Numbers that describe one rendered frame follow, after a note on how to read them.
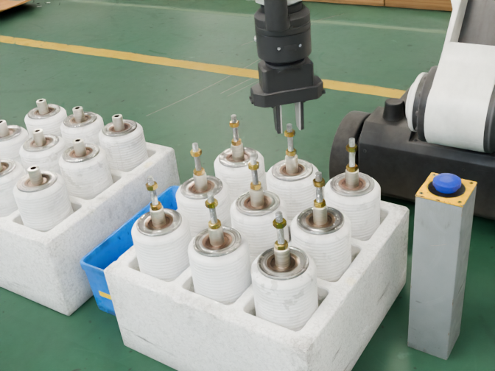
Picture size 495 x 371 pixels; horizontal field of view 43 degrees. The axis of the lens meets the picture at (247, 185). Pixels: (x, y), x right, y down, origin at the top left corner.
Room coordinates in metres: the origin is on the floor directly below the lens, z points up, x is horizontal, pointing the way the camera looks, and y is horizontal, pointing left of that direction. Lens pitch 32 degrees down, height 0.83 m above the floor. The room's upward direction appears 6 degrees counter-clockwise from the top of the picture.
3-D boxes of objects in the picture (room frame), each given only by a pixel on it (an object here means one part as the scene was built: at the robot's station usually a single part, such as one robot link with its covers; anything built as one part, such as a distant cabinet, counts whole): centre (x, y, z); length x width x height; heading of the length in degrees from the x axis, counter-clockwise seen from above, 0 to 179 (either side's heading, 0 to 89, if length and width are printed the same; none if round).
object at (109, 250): (1.04, 0.21, 0.06); 0.30 x 0.11 x 0.12; 145
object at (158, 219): (0.85, 0.15, 0.26); 0.02 x 0.02 x 0.03
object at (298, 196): (0.97, -0.08, 0.16); 0.10 x 0.10 x 0.18
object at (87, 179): (1.14, 0.33, 0.16); 0.10 x 0.10 x 0.18
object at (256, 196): (0.88, -0.01, 0.26); 0.02 x 0.02 x 0.03
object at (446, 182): (0.77, -0.29, 0.32); 0.04 x 0.04 x 0.02
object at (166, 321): (0.88, -0.01, 0.09); 0.39 x 0.39 x 0.18; 54
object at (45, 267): (1.20, 0.42, 0.09); 0.39 x 0.39 x 0.18; 55
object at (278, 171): (0.97, -0.08, 0.25); 0.08 x 0.08 x 0.01
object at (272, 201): (0.88, -0.01, 0.25); 0.08 x 0.08 x 0.01
